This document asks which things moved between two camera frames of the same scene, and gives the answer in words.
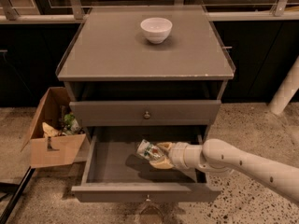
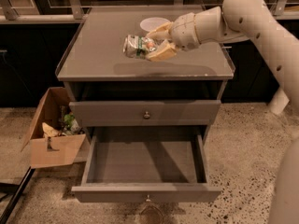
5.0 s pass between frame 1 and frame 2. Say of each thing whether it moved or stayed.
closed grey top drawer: stayed
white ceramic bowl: stayed
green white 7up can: moved
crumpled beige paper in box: stayed
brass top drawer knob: stayed
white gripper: moved
